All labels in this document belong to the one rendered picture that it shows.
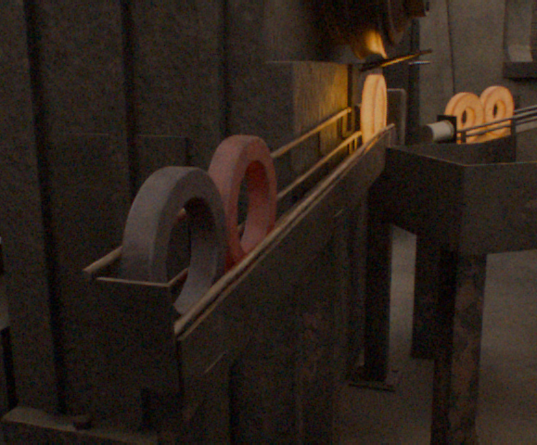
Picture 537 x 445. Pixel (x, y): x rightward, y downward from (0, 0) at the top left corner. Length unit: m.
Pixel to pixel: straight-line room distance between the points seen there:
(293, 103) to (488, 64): 3.17
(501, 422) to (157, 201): 1.35
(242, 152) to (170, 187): 0.19
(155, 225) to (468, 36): 3.89
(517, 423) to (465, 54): 2.95
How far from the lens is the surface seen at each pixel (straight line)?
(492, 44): 4.37
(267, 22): 1.30
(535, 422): 1.86
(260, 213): 0.92
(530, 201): 1.10
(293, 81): 1.27
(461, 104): 2.14
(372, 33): 1.59
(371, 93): 1.65
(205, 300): 0.69
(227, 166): 0.79
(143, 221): 0.63
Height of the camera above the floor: 0.86
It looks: 13 degrees down
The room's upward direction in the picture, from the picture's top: straight up
